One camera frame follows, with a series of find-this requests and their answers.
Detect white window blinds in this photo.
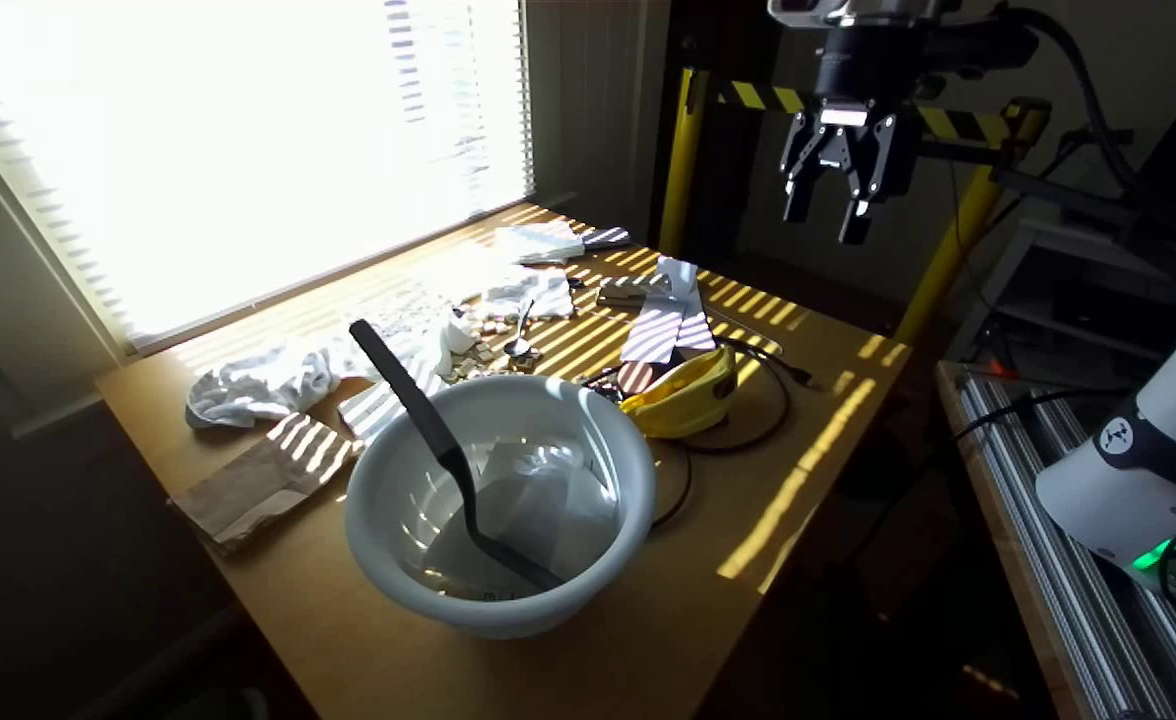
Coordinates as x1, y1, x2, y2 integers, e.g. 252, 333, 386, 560
0, 0, 539, 356

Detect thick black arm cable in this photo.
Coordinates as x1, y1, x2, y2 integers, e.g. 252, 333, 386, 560
998, 4, 1144, 195

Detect white paper sheet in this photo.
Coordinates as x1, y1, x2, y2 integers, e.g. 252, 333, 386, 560
421, 434, 624, 599

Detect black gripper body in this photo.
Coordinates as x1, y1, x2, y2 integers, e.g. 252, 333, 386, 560
802, 17, 941, 137

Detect black spatula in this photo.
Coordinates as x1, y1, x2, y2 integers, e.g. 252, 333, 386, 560
347, 314, 563, 597

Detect yellow banana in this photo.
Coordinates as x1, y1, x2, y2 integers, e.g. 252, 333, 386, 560
620, 346, 738, 445

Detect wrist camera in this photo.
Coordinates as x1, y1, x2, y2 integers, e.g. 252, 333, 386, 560
923, 9, 1045, 74

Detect long grey striped cloth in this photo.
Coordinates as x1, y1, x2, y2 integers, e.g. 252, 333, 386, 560
614, 256, 723, 394

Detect small white rumpled cloth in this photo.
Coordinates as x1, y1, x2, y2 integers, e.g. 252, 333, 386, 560
481, 265, 580, 326

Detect thin black table cable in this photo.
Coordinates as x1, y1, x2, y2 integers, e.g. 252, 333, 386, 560
642, 333, 820, 530

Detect large white bowl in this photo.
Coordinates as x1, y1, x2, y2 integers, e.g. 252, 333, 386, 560
340, 372, 661, 638

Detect yellow black striped barrier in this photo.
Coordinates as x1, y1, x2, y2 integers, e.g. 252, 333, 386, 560
651, 63, 1052, 346

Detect small white tube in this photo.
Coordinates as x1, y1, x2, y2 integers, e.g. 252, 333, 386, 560
440, 303, 481, 360

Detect dark folded cloth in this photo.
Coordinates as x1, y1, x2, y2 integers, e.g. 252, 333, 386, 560
580, 224, 635, 256

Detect white folded cloth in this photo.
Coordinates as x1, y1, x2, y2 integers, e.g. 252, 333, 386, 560
486, 214, 591, 269

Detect brown folded cloth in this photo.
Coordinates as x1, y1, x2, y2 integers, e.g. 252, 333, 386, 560
163, 412, 358, 550

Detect white shelf unit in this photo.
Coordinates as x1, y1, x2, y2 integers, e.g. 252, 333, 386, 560
960, 195, 1176, 372

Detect white crumpled cloth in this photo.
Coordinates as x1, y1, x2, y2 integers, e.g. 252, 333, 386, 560
182, 340, 352, 433

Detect aluminium rail robot platform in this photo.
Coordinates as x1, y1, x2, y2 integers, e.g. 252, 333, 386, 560
930, 356, 1176, 720

